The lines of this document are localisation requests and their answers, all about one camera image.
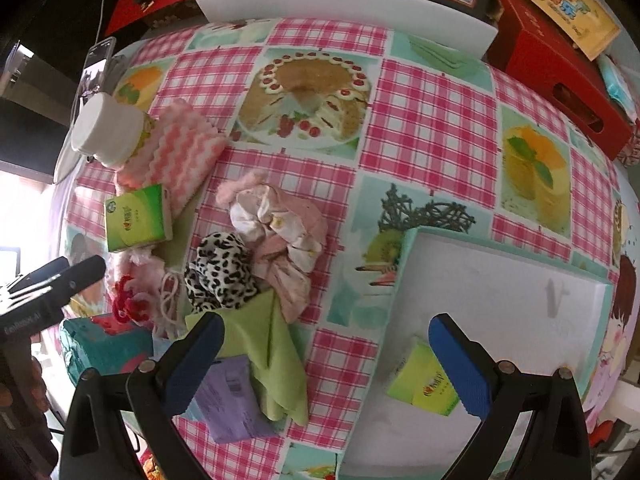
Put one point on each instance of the purple packet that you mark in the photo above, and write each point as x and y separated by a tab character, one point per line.
235	400

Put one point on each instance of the pink baby clothes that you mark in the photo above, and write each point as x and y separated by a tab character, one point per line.
295	230

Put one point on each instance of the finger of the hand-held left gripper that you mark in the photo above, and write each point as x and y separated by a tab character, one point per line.
80	272
50	267

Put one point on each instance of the pink checked printed tablecloth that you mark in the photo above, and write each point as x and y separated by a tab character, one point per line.
425	125

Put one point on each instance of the light blue packet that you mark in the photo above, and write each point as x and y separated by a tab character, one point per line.
617	85

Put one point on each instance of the pink white wavy towel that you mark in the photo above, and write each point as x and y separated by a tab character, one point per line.
180	150

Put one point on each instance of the dark floral box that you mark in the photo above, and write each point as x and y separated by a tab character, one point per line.
170	15

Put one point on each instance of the teal packet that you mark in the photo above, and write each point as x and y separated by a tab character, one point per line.
100	345

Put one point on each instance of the white foam tray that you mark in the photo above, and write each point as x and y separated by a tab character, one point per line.
500	285

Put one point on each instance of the green cloth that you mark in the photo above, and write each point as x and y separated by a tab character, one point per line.
280	360

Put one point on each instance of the black cabinet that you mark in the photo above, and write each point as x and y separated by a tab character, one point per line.
30	110

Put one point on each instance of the leopard print scrunchie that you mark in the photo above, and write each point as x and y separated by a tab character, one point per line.
220	270

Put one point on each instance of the red yarn flower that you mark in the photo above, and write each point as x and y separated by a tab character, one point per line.
127	305

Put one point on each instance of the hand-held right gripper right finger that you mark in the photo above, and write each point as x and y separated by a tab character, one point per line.
460	370

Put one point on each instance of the green tissue pack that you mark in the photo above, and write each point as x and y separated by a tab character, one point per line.
135	217
415	380

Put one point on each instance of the white bottle with green label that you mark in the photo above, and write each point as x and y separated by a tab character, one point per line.
105	125

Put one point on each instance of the yellow gift box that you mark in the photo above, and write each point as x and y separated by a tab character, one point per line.
565	5

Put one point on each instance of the white foam board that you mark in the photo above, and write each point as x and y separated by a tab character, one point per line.
350	0

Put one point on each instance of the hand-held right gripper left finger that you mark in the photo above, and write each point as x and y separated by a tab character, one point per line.
195	365

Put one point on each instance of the smartphone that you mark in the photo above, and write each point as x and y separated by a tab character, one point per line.
97	65

